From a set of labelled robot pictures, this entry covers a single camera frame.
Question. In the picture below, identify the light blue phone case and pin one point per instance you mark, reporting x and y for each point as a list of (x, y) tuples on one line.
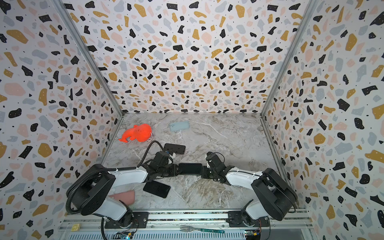
[(179, 126)]

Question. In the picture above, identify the black phone left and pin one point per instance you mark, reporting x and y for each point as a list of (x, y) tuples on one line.
[(157, 189)]

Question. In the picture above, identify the pink phone case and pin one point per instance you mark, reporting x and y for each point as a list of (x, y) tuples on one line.
[(126, 197)]

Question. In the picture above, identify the right circuit board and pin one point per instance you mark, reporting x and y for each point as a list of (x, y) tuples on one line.
[(253, 235)]

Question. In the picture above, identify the red plush toy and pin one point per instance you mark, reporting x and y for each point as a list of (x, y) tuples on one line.
[(140, 133)]

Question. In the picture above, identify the silver fork green handle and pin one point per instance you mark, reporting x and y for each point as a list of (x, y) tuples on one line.
[(190, 229)]

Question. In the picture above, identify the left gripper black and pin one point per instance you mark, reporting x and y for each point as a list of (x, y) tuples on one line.
[(174, 171)]

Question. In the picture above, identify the circuit board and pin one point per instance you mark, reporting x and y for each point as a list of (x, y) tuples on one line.
[(253, 235), (124, 236)]

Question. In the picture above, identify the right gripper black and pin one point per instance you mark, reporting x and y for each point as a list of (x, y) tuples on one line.
[(206, 171)]

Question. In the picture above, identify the left circuit board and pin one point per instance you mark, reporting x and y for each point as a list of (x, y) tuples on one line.
[(124, 236)]

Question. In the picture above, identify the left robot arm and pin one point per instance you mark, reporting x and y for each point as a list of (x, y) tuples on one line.
[(89, 195)]

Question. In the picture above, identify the aluminium rail frame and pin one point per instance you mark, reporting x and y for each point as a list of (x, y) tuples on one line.
[(165, 225)]

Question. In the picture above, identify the black phone case camera cutout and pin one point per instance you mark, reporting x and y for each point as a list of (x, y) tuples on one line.
[(190, 169)]

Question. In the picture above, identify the black phone case far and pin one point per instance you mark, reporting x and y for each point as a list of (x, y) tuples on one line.
[(175, 149)]

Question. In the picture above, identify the yellow sticker tag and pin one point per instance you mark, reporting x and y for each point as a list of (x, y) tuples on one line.
[(75, 227)]

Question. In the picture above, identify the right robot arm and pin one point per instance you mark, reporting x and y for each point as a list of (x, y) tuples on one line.
[(275, 197)]

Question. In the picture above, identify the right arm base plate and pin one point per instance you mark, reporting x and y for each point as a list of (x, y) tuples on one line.
[(237, 219)]

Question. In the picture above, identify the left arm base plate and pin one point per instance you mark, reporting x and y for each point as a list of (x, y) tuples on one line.
[(130, 220)]

